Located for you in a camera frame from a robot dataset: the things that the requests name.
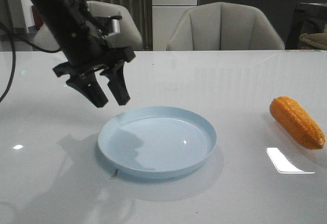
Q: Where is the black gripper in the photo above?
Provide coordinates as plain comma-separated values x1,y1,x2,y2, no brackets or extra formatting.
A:
52,15,135,107

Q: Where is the light blue round plate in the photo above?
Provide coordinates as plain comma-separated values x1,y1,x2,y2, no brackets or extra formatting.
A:
98,106,217,179

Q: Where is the orange plastic corn cob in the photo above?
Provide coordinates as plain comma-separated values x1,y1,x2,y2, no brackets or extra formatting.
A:
269,96,325,150

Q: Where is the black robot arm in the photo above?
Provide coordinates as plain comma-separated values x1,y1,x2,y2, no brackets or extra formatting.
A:
31,0,135,107

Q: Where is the left beige upholstered chair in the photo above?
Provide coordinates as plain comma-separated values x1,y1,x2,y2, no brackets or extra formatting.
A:
33,1,143,51

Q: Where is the beige upholstered chair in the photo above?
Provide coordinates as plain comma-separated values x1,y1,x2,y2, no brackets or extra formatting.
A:
167,2,285,51
33,1,143,51

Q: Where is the right beige upholstered chair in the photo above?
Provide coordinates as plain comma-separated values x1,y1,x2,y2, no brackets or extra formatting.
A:
167,2,285,51

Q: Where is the dark side table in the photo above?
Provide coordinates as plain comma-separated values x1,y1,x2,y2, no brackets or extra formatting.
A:
286,3,326,50

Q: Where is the beige cushion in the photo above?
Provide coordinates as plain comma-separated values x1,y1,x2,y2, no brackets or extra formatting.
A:
299,32,326,50

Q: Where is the black cable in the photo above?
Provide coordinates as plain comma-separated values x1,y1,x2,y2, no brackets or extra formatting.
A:
0,21,62,103

